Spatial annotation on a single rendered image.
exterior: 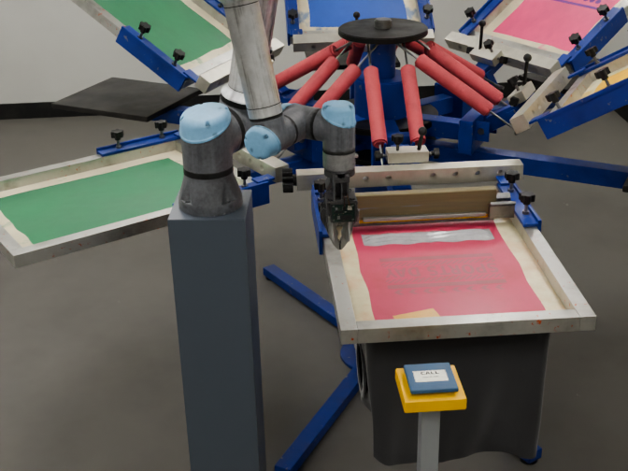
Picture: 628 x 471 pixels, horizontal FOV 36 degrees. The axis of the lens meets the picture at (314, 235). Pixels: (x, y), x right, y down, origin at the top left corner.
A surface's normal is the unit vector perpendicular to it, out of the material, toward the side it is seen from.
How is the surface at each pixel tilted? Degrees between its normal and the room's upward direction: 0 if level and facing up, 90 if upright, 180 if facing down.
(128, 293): 0
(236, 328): 90
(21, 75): 90
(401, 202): 90
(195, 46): 32
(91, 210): 0
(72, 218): 0
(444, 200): 90
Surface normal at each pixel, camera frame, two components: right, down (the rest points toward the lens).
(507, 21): -0.46, -0.63
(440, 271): -0.02, -0.90
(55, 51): 0.07, 0.43
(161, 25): 0.46, -0.68
